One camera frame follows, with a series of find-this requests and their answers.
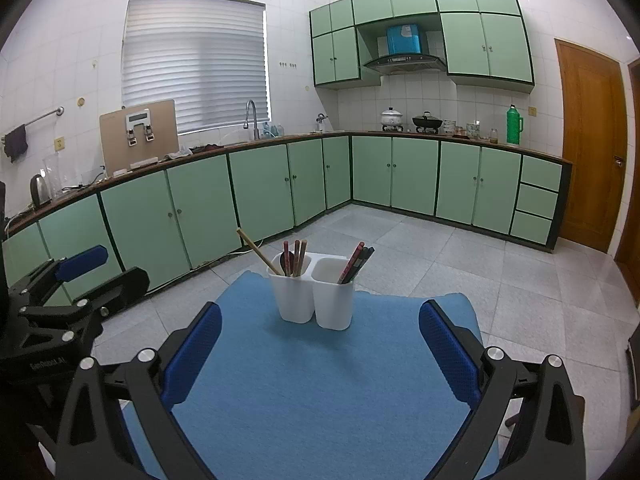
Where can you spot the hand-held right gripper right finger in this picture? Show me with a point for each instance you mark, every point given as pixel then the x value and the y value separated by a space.
pixel 450 355

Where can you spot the clear plastic bottle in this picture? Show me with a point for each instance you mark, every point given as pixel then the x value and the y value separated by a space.
pixel 277 130

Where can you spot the white plastic utensil holder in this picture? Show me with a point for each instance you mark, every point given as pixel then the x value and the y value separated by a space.
pixel 334 310
pixel 292 300

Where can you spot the chrome sink faucet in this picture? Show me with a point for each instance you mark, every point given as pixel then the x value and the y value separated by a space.
pixel 255 120

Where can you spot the range hood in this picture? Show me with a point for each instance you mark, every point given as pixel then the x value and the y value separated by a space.
pixel 405 62

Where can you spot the plain bamboo chopstick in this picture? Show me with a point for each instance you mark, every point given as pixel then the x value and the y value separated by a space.
pixel 261 258
pixel 252 250

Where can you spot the wooden door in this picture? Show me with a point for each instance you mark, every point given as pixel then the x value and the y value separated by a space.
pixel 590 150
pixel 634 185

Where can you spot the brown cardboard board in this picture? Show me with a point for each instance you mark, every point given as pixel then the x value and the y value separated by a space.
pixel 165 130

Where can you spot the white window blind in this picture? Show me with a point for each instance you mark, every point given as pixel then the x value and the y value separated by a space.
pixel 200 60

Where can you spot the metal electric kettle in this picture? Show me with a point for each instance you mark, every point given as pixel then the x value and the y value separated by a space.
pixel 41 190

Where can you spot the green kitchen base cabinets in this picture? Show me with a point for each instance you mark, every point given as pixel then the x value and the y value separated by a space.
pixel 200 220

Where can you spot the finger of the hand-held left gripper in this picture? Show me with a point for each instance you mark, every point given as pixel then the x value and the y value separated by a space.
pixel 122 287
pixel 82 262

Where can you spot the green kitchen wall cabinets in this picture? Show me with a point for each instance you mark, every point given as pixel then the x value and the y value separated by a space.
pixel 470 45

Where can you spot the white metal bracket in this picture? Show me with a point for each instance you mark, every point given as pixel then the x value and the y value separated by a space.
pixel 140 127

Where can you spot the blue felt mat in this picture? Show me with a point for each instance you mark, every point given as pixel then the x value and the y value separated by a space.
pixel 310 385

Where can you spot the green thermos flask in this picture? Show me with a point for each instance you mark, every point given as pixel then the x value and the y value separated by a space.
pixel 514 130

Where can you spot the small metal tap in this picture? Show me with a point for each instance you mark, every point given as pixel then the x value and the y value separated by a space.
pixel 321 122

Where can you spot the white cooking pot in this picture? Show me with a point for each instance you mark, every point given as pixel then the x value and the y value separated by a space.
pixel 391 119

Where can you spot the metal towel rail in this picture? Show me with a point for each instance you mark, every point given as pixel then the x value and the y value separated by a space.
pixel 45 115

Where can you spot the clear glass pitcher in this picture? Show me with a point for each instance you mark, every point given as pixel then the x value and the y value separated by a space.
pixel 55 175

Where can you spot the yellowed wall socket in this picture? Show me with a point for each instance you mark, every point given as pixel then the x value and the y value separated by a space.
pixel 60 143

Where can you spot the dark hanging towel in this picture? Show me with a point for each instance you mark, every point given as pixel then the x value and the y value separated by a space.
pixel 16 144

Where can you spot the black chopstick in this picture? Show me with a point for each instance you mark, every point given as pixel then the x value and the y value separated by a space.
pixel 361 261
pixel 367 258

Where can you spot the black wok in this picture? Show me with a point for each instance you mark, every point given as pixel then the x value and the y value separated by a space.
pixel 427 121

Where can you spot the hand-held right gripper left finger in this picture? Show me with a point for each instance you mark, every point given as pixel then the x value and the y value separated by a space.
pixel 192 355

